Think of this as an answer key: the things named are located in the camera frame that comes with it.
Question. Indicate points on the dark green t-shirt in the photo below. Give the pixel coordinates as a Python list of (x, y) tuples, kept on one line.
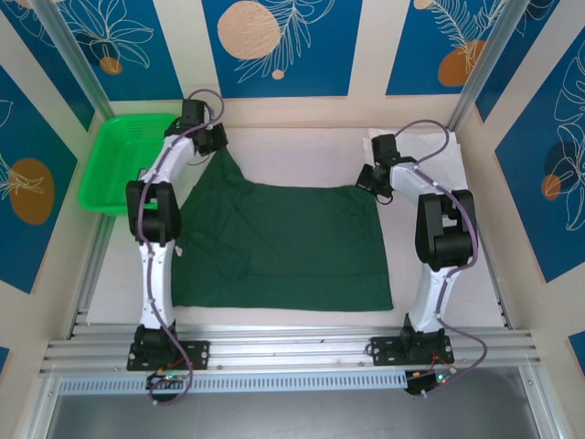
[(297, 247)]

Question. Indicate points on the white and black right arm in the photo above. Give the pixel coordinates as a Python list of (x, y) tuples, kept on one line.
[(448, 228)]

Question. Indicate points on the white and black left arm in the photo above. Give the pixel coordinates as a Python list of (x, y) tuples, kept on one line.
[(157, 283)]

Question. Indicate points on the folded white t-shirt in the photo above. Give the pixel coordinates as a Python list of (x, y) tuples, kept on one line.
[(411, 144)]

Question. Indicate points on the green plastic basket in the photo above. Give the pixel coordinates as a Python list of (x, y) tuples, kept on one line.
[(105, 174)]

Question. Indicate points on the blue floral wall panel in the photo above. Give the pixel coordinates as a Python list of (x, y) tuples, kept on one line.
[(45, 78), (320, 55), (411, 55), (27, 137), (525, 206), (151, 68), (525, 59)]

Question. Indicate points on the aluminium frame post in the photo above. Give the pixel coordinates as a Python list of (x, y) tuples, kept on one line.
[(484, 59), (75, 55)]

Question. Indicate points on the aluminium side rail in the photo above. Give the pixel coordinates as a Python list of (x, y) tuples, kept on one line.
[(496, 283), (91, 274)]

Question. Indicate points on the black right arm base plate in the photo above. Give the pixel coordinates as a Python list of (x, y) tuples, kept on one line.
[(386, 350)]

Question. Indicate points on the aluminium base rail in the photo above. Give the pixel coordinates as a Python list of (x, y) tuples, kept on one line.
[(292, 350)]

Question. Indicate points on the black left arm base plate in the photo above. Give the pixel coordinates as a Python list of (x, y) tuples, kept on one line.
[(196, 354)]

